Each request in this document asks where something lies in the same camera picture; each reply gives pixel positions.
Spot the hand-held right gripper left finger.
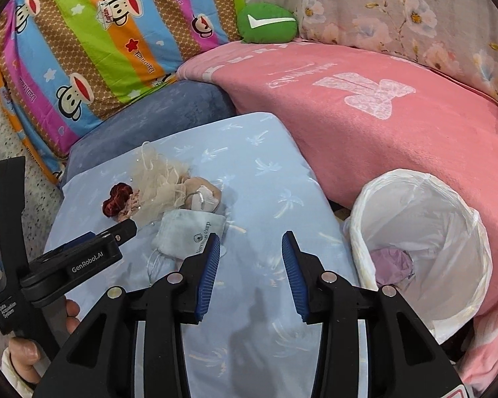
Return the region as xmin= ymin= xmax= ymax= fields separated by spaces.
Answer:
xmin=35 ymin=232 xmax=223 ymax=398

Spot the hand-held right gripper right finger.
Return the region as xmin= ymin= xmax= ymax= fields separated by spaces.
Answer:
xmin=281 ymin=232 xmax=461 ymax=398

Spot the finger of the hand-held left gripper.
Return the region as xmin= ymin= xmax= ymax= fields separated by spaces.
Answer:
xmin=45 ymin=233 xmax=105 ymax=263
xmin=92 ymin=218 xmax=139 ymax=246

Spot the purple cloth garment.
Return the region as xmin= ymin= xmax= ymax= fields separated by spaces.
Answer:
xmin=371 ymin=248 xmax=416 ymax=287

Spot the bin with white plastic bag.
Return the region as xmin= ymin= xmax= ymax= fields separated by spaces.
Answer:
xmin=344 ymin=168 xmax=493 ymax=346

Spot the person's left hand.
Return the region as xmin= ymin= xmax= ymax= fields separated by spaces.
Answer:
xmin=7 ymin=299 xmax=82 ymax=386

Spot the light blue palm print cloth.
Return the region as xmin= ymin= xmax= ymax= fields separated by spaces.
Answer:
xmin=43 ymin=112 xmax=403 ymax=398

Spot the blue-grey sofa cushion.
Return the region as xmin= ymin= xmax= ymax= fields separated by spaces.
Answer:
xmin=64 ymin=80 xmax=237 ymax=175

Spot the pink blanket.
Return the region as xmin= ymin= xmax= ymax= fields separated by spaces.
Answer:
xmin=176 ymin=39 xmax=498 ymax=382

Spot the colourful monkey print pillow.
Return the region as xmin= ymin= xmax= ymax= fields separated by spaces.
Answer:
xmin=0 ymin=0 xmax=250 ymax=187

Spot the green round cushion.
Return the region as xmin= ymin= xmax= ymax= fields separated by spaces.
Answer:
xmin=236 ymin=3 xmax=298 ymax=44

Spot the grey floral blanket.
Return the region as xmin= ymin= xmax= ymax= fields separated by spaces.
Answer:
xmin=236 ymin=0 xmax=498 ymax=108

